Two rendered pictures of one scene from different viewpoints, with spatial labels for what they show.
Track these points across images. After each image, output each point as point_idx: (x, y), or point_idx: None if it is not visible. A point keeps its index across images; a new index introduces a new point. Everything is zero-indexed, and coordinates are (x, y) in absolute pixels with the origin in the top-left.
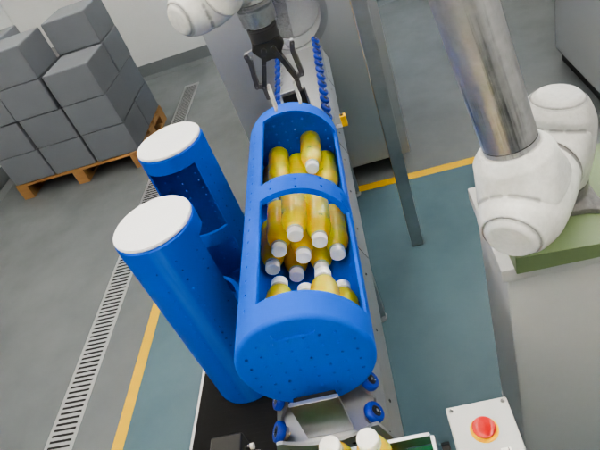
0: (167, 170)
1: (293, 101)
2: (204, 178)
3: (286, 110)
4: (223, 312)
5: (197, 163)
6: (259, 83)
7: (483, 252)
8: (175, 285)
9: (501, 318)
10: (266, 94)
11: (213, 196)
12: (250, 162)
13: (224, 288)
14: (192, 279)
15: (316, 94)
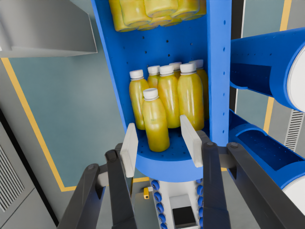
0: (304, 164)
1: (185, 216)
2: (261, 160)
3: (178, 163)
4: (234, 47)
5: (271, 170)
6: (227, 163)
7: (40, 42)
8: (286, 30)
9: (45, 9)
10: (204, 138)
11: (249, 149)
12: (227, 78)
13: (236, 57)
14: (269, 39)
15: (171, 227)
